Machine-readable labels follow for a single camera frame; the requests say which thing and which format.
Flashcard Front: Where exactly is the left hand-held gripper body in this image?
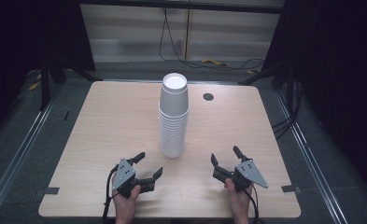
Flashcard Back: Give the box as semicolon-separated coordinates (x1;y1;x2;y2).
111;158;143;200

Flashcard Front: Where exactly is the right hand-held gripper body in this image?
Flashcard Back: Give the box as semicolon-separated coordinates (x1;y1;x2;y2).
229;160;270;193

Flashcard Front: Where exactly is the stack of white paper cups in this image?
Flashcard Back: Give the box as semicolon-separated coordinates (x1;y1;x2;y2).
158;72;191;159

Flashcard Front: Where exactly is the person's left hand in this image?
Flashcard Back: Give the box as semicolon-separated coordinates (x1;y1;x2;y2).
111;176;142;218

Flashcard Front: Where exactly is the person's right hand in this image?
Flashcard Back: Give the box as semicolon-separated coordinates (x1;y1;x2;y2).
224;178;254;218

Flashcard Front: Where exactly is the grey tape strip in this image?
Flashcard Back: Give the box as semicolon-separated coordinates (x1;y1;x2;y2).
280;184;302;194
42;187;61;196

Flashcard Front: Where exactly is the black metal stand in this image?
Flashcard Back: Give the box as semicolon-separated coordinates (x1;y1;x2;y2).
237;62;297;91
38;57;104;112

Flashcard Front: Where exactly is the yellow floor tape scrap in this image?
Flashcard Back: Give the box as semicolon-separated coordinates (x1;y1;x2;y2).
27;80;42;92
201;58;231;67

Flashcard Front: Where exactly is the dark curtain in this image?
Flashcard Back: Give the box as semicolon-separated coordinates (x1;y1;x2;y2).
0;0;96;138
261;0;367;194

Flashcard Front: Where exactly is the black overhead beam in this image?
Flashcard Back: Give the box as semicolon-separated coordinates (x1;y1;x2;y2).
78;0;286;15

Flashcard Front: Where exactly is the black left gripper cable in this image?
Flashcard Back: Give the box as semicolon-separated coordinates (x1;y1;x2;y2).
102;163;120;224

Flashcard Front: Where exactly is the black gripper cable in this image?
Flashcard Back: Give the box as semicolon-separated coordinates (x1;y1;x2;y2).
242;183;261;224
102;163;120;224

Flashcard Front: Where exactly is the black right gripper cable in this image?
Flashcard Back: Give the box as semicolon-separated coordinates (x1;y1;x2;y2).
242;183;261;224

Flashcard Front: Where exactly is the bundle of black floor cables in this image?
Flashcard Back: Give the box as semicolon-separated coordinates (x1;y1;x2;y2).
271;78;304;140

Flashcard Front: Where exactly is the metal floor rail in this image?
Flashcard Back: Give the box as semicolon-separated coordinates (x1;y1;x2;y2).
0;82;64;217
274;89;343;224

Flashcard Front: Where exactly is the black hanging wall cable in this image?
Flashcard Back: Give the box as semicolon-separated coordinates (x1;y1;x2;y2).
158;7;266;72

